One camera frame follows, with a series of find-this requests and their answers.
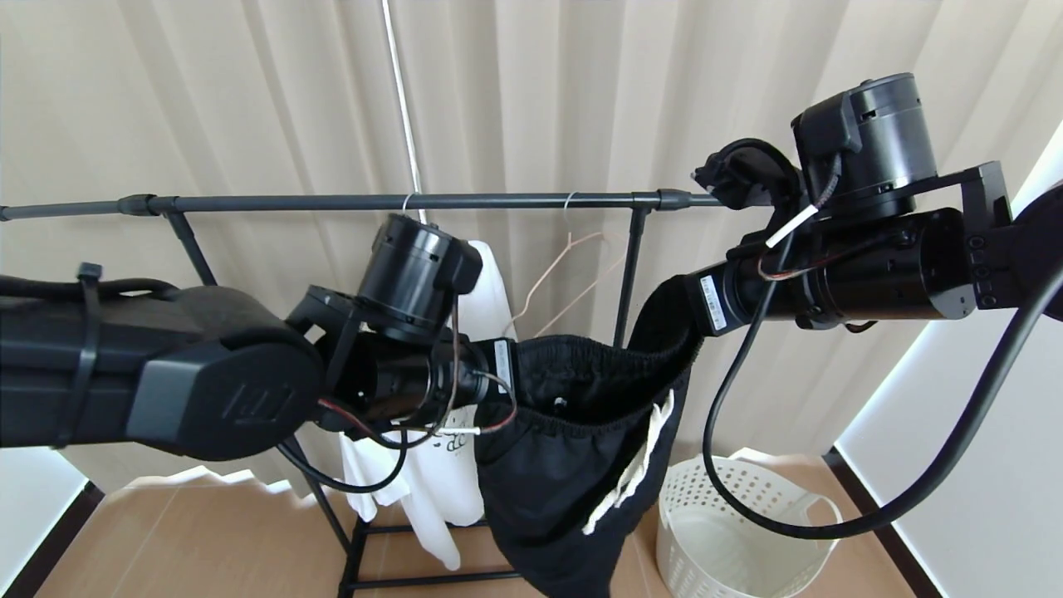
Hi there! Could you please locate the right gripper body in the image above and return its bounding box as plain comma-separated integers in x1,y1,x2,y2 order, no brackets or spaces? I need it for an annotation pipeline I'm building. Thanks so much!
684,248,803,339

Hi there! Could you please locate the white printed t-shirt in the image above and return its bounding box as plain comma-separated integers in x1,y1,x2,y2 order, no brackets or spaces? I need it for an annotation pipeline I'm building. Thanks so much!
338,240,518,572

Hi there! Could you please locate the black clothes rack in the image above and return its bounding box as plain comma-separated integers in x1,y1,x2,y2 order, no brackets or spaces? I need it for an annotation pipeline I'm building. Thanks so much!
0,189,725,598

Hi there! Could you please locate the white laundry basket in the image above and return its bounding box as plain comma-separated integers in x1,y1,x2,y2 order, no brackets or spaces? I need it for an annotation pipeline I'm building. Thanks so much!
655,454,845,598

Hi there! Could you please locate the beige curtain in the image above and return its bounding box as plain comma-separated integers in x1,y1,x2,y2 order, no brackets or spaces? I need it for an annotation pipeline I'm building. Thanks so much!
0,0,1063,499

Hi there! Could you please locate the black garment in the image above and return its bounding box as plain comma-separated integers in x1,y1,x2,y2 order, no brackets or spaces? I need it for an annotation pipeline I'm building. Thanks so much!
473,274,707,598

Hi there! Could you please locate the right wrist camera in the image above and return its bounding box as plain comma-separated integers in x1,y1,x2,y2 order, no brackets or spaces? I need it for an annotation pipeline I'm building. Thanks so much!
692,138,804,210

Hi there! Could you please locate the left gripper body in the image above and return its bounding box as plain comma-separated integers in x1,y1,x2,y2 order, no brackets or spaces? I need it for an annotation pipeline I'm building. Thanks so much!
427,336,521,410

